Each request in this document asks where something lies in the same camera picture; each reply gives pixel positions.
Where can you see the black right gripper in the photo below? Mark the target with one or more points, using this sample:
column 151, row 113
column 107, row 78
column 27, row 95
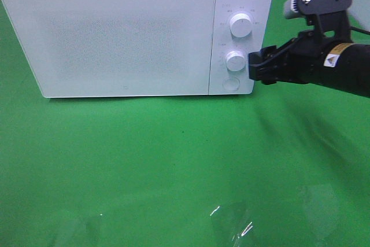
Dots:
column 303, row 60

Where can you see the white microwave knob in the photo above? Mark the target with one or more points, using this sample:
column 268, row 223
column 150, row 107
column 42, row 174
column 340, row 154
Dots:
column 235, row 61
column 241, row 25

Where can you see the white microwave door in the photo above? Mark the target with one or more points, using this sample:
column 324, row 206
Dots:
column 109, row 48

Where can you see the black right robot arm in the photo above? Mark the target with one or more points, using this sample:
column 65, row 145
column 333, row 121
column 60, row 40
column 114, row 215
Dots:
column 361, row 86

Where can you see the round microwave door button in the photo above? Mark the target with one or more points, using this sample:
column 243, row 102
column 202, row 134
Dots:
column 231, row 84

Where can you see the green table mat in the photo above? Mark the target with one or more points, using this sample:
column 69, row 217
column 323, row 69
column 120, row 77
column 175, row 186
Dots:
column 291, row 161

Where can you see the white microwave oven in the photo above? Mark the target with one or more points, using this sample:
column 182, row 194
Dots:
column 224, row 42

